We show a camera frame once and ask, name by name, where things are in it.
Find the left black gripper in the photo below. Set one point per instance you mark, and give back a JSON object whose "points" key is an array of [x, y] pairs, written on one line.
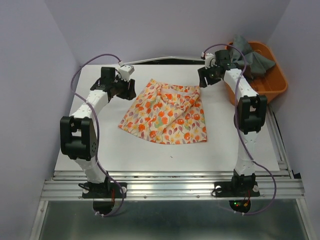
{"points": [[131, 91]]}

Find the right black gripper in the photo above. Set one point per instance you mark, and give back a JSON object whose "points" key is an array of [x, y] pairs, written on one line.
{"points": [[202, 72]]}

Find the floral orange skirt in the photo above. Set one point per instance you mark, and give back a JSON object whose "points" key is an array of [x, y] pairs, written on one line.
{"points": [[167, 114]]}

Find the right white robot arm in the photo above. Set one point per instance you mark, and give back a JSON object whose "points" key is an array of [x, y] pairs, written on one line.
{"points": [[249, 118]]}

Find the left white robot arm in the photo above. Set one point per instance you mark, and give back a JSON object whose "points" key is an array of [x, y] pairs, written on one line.
{"points": [[78, 135]]}

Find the grey skirt in basket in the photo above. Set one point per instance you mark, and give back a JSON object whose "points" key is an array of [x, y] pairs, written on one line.
{"points": [[257, 65]]}

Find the orange plastic basket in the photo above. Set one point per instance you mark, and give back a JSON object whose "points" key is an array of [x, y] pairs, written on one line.
{"points": [[274, 82]]}

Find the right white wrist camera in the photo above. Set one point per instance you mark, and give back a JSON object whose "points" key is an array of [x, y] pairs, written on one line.
{"points": [[209, 59]]}

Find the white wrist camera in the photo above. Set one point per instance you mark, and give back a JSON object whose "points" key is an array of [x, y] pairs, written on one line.
{"points": [[209, 59], [125, 72]]}

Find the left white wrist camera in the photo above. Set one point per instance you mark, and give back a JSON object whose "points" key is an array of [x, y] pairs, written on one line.
{"points": [[125, 72]]}

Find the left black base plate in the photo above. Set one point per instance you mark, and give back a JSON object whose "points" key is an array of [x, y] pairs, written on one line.
{"points": [[100, 190]]}

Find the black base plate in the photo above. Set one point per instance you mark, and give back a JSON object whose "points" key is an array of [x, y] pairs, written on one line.
{"points": [[100, 190], [225, 189]]}

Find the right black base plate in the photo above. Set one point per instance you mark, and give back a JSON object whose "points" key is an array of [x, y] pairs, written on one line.
{"points": [[225, 189]]}

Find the aluminium rail frame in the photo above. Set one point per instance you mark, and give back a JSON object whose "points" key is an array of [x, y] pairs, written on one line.
{"points": [[177, 206]]}

